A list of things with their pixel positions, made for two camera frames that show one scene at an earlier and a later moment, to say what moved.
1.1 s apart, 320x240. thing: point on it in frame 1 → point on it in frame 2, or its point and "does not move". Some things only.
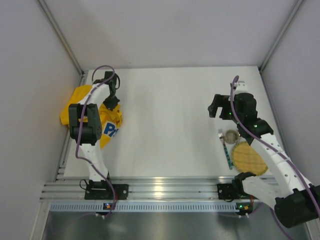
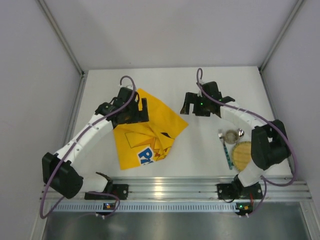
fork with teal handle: (220, 134) does not move
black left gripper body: (111, 102) → (139, 114)
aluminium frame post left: (61, 37) does not move
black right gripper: (222, 106) → (197, 106)
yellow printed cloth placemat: (110, 120) → (138, 143)
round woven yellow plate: (246, 158) does not move
